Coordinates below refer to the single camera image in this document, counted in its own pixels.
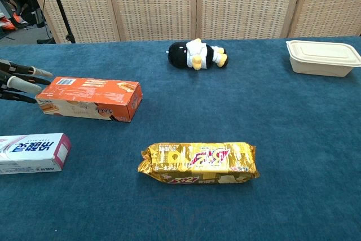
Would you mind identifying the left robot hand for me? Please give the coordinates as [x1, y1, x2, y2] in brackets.
[0, 59, 54, 104]

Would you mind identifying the orange cracker box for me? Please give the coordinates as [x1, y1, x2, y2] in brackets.
[35, 76, 143, 123]

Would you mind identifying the white toothpaste box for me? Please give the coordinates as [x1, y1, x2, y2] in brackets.
[0, 132, 72, 176]

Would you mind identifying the orange black item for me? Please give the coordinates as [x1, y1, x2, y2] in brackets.
[0, 12, 29, 30]

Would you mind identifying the black tripod stand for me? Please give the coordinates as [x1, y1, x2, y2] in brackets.
[45, 0, 76, 44]

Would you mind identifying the wicker folding screen panel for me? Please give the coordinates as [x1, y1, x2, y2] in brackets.
[105, 0, 198, 42]
[289, 0, 361, 38]
[196, 0, 307, 41]
[24, 0, 121, 43]

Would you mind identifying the black plush toy white shirt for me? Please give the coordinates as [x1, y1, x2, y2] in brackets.
[165, 38, 229, 71]

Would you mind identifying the golden biscuit packet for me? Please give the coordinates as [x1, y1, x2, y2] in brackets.
[137, 142, 260, 185]

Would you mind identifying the blue carpet table cover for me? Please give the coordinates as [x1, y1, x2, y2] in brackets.
[0, 36, 361, 241]

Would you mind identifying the beige lidded lunch container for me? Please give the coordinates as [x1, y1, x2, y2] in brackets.
[285, 40, 361, 78]

